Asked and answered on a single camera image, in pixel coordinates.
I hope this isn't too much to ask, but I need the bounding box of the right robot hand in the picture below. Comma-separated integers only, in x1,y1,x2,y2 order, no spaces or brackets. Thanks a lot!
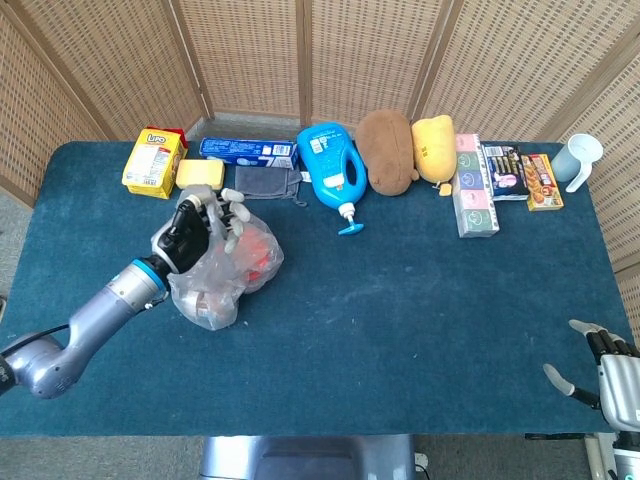
543,319,640,432

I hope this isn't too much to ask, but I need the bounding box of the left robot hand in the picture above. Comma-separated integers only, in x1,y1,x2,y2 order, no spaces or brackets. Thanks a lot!
150,184,252,275

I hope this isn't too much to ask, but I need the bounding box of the clear plastic bag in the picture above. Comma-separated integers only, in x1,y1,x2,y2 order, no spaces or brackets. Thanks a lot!
167,212,285,331

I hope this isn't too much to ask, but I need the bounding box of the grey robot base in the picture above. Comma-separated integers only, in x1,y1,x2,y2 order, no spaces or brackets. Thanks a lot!
199,434,417,480

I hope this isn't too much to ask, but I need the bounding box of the white container inside bag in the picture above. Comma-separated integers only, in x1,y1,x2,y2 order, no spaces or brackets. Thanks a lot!
174,287,214,322

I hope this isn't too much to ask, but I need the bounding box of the orange container inside bag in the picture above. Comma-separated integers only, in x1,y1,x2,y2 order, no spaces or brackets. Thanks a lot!
234,229,277,294

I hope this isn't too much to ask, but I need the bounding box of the yellow sponge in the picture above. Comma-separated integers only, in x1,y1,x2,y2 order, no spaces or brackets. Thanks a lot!
175,158,225,192

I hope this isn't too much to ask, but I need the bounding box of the yellow biscuit box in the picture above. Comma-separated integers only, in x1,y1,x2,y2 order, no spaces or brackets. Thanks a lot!
121,126,190,200

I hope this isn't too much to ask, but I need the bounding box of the grey cloth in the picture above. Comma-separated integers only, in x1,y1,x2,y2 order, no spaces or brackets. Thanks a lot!
234,165,309,208

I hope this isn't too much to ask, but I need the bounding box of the blue toothpaste box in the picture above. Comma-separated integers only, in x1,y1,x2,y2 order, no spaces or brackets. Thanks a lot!
199,137,300,171

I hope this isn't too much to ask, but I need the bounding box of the blue detergent pump bottle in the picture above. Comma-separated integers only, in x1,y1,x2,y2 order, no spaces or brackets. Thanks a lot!
296,121,371,237

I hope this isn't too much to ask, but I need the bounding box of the red yellow curry box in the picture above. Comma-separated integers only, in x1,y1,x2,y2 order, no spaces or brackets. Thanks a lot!
519,153,565,212

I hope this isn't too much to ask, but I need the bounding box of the blue table cloth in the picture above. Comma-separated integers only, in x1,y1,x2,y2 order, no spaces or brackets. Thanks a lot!
0,140,636,439

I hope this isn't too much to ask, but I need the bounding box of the brown plush toy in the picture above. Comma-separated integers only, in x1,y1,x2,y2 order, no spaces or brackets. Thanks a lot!
355,109,420,196

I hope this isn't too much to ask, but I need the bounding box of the pale blue measuring cup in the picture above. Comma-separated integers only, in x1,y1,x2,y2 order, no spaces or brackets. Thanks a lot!
551,133,605,194

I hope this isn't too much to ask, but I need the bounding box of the dark blue snack package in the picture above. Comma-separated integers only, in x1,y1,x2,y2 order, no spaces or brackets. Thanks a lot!
480,143,530,202

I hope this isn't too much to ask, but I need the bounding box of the pastel tissue multipack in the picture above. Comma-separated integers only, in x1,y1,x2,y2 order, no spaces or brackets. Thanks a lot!
452,133,501,239

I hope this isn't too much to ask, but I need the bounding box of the wicker folding screen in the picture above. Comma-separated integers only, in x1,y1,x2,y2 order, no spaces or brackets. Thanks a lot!
0,0,640,321

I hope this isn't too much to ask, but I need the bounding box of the yellow plush toy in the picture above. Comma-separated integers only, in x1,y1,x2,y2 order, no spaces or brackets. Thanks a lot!
410,114,458,197

